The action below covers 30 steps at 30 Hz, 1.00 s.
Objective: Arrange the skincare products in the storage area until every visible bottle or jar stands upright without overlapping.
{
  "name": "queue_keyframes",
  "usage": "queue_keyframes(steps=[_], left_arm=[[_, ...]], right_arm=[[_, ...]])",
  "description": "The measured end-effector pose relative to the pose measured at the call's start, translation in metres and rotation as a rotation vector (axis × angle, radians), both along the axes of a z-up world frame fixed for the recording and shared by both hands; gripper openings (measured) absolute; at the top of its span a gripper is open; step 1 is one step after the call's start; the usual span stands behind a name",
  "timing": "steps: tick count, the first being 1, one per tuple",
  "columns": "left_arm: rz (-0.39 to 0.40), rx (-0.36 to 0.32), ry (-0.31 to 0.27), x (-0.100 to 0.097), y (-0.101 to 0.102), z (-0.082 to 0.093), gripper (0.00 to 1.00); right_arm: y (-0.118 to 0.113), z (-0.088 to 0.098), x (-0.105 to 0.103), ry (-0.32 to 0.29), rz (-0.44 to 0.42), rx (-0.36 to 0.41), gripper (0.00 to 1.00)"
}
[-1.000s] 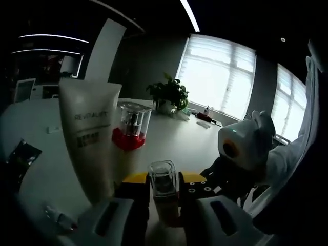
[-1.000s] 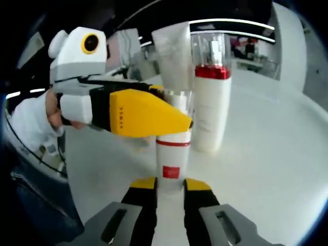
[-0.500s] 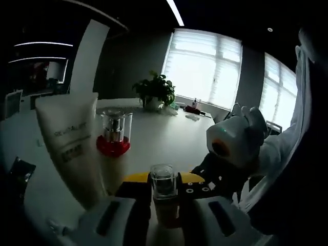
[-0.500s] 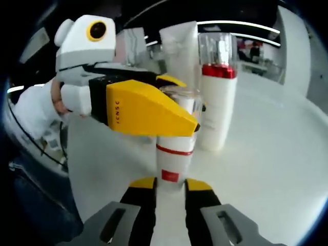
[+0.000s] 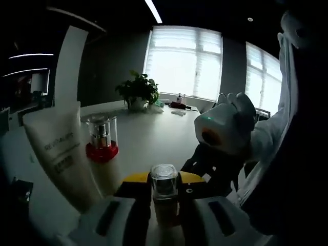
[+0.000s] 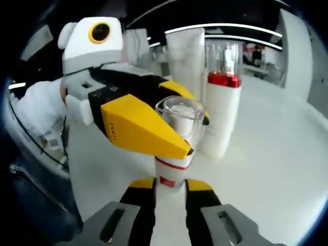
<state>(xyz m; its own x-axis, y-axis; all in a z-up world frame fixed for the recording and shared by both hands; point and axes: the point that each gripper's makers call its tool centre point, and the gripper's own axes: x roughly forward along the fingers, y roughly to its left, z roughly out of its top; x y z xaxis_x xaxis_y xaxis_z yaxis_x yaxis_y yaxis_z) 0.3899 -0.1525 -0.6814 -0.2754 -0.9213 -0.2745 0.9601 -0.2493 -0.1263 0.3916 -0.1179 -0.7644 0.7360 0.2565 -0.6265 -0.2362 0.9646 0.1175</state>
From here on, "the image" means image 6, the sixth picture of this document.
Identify white red-collar skincare pump bottle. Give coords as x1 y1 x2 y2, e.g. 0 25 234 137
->
204 42 243 157

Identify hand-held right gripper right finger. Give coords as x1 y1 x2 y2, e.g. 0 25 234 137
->
184 178 260 246

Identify person's dark jeans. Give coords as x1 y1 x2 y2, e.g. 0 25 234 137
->
10 153 84 246

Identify small white skincare bottle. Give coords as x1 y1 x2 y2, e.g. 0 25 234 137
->
153 95 206 195

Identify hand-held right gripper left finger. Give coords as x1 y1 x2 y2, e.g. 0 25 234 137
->
84 176 157 246

